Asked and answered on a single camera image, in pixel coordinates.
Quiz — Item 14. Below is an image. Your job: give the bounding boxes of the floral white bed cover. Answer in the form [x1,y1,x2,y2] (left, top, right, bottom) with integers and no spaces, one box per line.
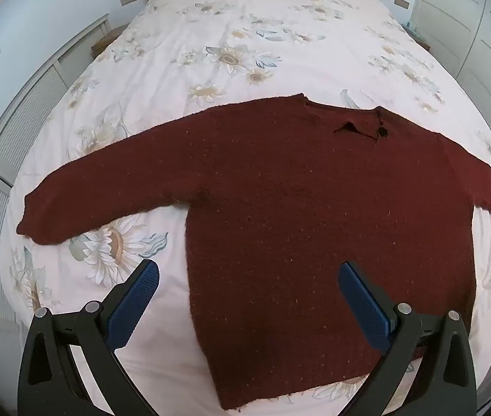
[0,0,491,416]

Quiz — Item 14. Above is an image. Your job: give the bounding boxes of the white wardrobe doors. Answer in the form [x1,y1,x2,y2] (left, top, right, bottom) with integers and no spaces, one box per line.
[410,0,491,170]

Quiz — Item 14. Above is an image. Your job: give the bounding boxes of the wooden nightstand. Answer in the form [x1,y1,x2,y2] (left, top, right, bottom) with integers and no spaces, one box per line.
[404,21,432,53]
[91,26,129,59]

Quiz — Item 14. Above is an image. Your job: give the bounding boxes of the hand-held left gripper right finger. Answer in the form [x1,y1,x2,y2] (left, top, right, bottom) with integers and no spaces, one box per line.
[337,261,478,416]

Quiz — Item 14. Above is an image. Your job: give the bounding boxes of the dark red knitted sweater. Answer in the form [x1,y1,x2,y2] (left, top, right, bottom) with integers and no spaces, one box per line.
[16,93,491,411]

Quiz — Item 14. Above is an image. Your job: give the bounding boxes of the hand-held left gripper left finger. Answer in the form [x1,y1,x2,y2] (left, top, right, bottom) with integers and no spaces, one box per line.
[17,259,160,416]

